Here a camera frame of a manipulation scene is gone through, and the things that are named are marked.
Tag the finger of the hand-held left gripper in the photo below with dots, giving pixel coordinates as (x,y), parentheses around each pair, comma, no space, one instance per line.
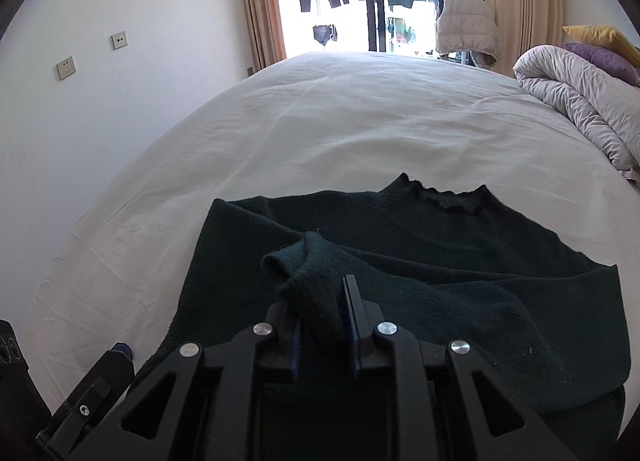
(95,386)

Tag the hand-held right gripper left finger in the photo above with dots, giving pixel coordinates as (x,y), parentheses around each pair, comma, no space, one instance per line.
(295,347)

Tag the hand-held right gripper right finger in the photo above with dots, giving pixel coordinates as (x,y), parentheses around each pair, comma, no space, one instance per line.
(353,341)

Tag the dark green knit sweater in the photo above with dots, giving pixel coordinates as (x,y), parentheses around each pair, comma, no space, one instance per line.
(450,291)

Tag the small dark hanging garment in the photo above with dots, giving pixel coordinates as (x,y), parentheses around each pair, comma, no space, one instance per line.
(324,33)

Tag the beige puffer vest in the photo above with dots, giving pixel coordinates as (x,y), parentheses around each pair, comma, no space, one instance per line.
(465,26)

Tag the grey rolled duvet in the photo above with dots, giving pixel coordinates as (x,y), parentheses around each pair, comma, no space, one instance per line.
(585,96)

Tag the purple pillow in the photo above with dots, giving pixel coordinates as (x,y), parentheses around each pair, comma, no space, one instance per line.
(602,58)

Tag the yellow pillow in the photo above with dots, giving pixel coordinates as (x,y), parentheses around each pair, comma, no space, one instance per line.
(607,38)

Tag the white wall socket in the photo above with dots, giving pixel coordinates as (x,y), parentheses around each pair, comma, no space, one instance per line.
(119,39)
(66,67)

